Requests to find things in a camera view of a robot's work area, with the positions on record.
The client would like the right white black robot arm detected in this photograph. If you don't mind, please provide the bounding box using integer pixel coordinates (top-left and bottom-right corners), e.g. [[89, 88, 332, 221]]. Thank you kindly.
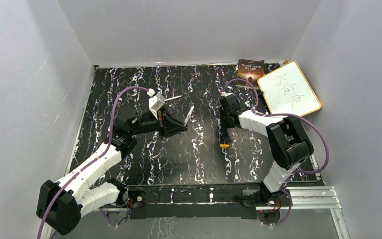
[[219, 92, 314, 207]]

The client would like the purple cable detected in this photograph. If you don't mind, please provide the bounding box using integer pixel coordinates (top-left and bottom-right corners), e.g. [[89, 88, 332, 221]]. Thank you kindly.
[[39, 86, 150, 239], [224, 78, 329, 228]]

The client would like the brown book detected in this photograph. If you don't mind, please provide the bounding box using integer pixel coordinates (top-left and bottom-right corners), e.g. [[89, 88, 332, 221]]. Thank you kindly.
[[235, 59, 265, 90]]

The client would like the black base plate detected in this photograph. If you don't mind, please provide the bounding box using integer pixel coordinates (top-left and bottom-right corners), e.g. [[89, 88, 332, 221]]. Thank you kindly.
[[97, 183, 281, 221]]

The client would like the white board wooden frame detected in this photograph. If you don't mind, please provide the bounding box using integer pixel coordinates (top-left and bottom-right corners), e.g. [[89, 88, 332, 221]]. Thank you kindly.
[[257, 61, 322, 117]]

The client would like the blue pen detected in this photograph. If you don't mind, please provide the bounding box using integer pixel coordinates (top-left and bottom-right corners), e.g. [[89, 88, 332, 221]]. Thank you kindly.
[[184, 105, 195, 126]]

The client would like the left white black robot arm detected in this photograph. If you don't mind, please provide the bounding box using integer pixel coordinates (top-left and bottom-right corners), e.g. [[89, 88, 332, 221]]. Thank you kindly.
[[36, 107, 188, 235]]

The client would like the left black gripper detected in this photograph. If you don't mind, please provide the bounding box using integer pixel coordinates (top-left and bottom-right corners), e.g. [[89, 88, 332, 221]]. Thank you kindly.
[[130, 107, 188, 140]]

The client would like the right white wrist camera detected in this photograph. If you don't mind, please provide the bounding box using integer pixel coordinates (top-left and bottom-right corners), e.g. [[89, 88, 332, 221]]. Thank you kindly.
[[220, 91, 232, 97]]

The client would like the aluminium frame rail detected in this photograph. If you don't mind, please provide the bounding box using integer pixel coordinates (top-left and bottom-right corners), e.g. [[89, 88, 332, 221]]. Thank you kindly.
[[38, 187, 350, 239]]

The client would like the orange tipped white pen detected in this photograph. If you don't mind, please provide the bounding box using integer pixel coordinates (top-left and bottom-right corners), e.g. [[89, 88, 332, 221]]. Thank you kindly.
[[165, 95, 183, 102]]

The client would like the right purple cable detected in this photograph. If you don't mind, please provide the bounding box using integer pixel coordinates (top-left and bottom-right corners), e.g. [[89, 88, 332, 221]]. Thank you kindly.
[[224, 78, 329, 228]]

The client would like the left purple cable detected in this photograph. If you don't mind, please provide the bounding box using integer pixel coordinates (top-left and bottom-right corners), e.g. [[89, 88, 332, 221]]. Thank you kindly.
[[39, 86, 150, 239]]

